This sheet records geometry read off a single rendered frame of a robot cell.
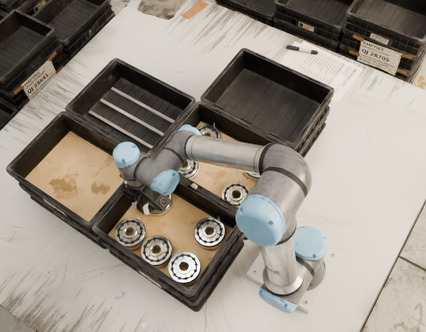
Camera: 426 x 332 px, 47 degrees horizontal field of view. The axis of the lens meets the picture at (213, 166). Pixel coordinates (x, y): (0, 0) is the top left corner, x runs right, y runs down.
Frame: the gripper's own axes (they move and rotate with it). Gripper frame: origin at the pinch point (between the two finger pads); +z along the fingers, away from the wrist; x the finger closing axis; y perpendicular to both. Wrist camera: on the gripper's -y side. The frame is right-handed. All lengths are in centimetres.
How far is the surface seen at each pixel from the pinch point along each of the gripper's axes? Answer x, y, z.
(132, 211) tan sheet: 3.8, 6.3, 2.0
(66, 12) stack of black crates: -91, 136, 47
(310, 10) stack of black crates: -157, 13, 47
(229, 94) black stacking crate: -56, 3, 2
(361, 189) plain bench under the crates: -50, -57, 15
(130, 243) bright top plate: 14.1, -1.6, -0.8
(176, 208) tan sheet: -4.7, -6.4, 2.0
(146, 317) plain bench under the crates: 29.3, -15.4, 15.1
